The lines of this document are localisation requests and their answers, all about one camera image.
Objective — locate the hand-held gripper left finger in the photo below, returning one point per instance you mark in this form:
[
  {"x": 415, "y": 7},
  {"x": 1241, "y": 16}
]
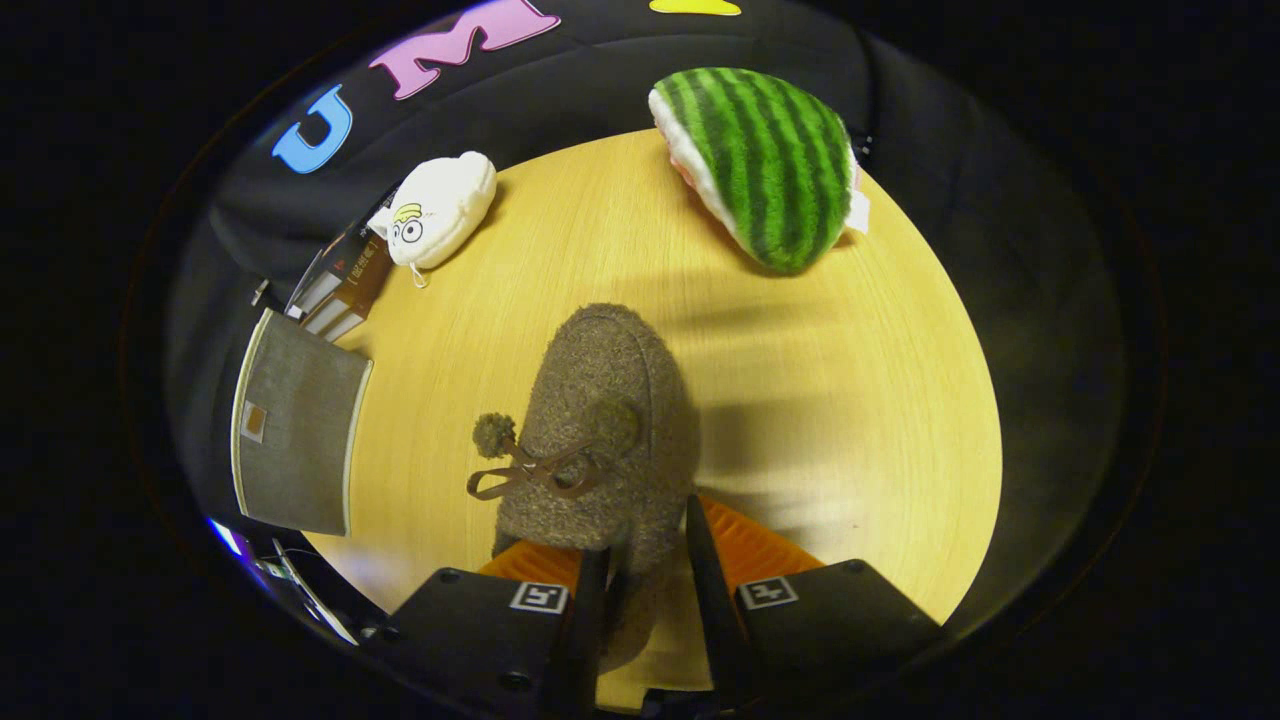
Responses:
[{"x": 580, "y": 640}]

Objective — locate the dark hardcover book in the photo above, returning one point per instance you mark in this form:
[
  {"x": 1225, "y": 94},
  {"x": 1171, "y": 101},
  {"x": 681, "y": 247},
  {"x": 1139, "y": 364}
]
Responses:
[{"x": 362, "y": 272}]

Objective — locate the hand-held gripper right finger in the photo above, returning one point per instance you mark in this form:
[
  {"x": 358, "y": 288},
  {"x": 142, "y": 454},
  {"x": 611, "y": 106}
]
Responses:
[{"x": 722, "y": 630}]

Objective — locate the white clothes peg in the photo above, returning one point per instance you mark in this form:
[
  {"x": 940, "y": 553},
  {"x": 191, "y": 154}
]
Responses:
[{"x": 260, "y": 292}]

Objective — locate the grey fabric storage box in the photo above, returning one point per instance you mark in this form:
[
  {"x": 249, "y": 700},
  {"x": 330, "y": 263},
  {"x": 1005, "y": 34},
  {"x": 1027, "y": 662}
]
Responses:
[{"x": 300, "y": 430}]

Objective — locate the brown fuzzy slipper shoe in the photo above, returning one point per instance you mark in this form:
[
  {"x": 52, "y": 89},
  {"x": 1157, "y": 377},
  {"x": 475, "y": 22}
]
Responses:
[{"x": 610, "y": 380}]

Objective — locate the white book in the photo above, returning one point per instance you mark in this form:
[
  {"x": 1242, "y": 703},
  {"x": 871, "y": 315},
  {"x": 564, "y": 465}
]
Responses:
[{"x": 312, "y": 292}]

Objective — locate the watermelon slice plush toy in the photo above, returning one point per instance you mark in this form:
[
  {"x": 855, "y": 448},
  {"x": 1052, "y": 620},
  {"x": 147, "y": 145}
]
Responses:
[{"x": 770, "y": 160}]

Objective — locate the white plush toy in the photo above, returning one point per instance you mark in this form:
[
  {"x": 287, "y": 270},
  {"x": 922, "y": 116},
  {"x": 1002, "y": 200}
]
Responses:
[{"x": 445, "y": 205}]

